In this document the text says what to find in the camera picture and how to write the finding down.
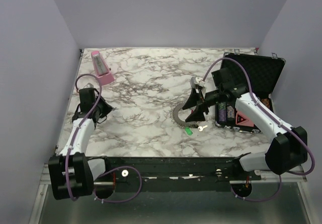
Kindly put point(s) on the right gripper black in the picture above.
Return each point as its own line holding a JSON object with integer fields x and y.
{"x": 197, "y": 114}

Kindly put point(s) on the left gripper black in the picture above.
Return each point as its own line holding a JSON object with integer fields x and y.
{"x": 108, "y": 107}

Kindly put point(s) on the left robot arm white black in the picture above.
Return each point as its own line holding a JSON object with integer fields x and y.
{"x": 72, "y": 174}

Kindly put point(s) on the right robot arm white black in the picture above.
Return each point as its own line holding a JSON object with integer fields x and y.
{"x": 288, "y": 144}

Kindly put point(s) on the green key tag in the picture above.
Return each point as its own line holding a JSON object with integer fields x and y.
{"x": 188, "y": 131}

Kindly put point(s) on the purple poker chip stack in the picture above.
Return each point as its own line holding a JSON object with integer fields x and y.
{"x": 222, "y": 112}

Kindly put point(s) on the grey poker chip stack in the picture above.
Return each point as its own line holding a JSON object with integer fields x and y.
{"x": 230, "y": 114}

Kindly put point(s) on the pink metronome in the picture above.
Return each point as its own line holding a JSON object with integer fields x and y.
{"x": 103, "y": 72}

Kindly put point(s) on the pink warning card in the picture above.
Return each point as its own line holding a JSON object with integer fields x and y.
{"x": 243, "y": 120}

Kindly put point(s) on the orange poker chip stack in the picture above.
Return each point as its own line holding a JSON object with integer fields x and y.
{"x": 266, "y": 102}

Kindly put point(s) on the black foam-lined case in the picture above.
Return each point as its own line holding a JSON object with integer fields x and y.
{"x": 259, "y": 72}

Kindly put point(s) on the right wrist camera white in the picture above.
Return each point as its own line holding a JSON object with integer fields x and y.
{"x": 197, "y": 83}

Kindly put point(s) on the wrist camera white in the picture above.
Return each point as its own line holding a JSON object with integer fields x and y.
{"x": 88, "y": 85}
{"x": 197, "y": 83}

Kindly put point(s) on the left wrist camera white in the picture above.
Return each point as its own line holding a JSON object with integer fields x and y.
{"x": 88, "y": 85}

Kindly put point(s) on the black mounting base plate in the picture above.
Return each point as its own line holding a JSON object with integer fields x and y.
{"x": 167, "y": 174}

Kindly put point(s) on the aluminium rail frame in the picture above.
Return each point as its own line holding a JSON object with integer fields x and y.
{"x": 272, "y": 199}

